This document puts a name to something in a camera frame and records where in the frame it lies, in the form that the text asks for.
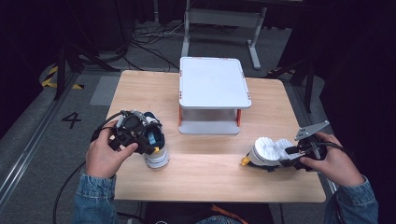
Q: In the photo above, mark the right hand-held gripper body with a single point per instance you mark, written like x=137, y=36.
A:
x=314, y=146

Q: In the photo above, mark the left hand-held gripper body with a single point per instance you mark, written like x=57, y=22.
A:
x=130, y=126

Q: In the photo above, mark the white navy sneaker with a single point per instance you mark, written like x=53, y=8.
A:
x=158, y=157

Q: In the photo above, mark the white sneaker with paper stuffing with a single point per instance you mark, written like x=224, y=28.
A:
x=267, y=152

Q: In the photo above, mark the person's right hand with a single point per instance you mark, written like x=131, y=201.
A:
x=337, y=165

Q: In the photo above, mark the person's left hand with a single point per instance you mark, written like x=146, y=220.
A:
x=101, y=158

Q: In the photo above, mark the black tripod stand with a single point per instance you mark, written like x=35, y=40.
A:
x=60, y=71
x=308, y=84

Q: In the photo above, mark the person's lap dark clothing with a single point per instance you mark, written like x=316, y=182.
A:
x=186, y=213

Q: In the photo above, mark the yellow black floor tape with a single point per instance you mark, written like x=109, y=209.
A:
x=49, y=81

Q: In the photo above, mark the white two-tier shoe rack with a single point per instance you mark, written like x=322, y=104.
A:
x=213, y=81

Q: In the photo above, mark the metal floor rail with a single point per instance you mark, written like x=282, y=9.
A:
x=28, y=149

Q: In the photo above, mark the grey metal desk frame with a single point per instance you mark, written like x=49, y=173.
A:
x=224, y=18

